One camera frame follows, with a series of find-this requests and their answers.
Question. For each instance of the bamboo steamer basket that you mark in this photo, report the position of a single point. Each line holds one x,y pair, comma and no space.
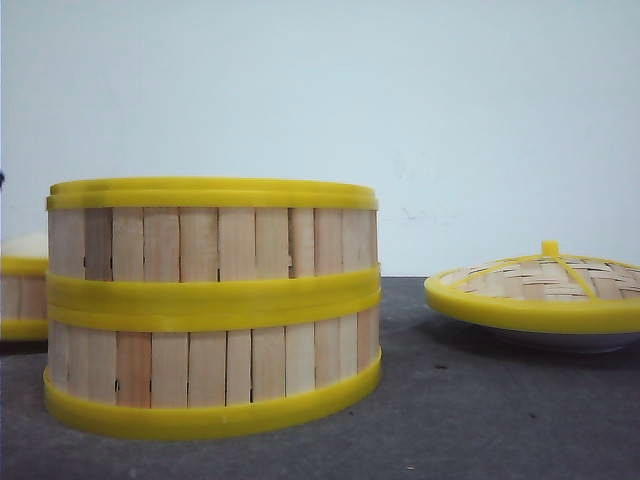
23,298
171,253
207,416

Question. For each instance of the white plate under lid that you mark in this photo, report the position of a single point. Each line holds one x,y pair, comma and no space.
573,339

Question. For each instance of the woven bamboo steamer lid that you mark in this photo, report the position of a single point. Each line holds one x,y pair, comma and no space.
550,292

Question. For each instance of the white bun in left basket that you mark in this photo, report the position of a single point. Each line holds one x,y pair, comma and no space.
32,245

